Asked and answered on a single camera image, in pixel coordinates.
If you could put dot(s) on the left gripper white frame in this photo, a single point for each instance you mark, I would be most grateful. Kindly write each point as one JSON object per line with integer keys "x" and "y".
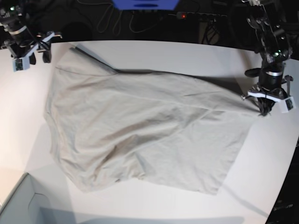
{"x": 267, "y": 99}

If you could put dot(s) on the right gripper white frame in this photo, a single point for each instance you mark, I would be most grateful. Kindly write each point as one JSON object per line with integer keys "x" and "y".
{"x": 23, "y": 57}

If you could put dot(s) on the beige t-shirt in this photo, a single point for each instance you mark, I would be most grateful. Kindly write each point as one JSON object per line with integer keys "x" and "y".
{"x": 168, "y": 129}

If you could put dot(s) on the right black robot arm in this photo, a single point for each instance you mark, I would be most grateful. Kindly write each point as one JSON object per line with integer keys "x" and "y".
{"x": 23, "y": 41}

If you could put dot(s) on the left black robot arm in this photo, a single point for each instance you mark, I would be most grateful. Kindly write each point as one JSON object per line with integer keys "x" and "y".
{"x": 273, "y": 87}

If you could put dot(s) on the black power strip red light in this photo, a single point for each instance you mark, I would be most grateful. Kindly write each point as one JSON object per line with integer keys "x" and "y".
{"x": 201, "y": 17}

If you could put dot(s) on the grey box at corner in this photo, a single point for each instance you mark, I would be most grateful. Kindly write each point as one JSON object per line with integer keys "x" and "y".
{"x": 33, "y": 202}

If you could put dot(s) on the blue overhead mount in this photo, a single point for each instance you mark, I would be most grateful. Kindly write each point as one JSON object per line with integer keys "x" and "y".
{"x": 145, "y": 4}

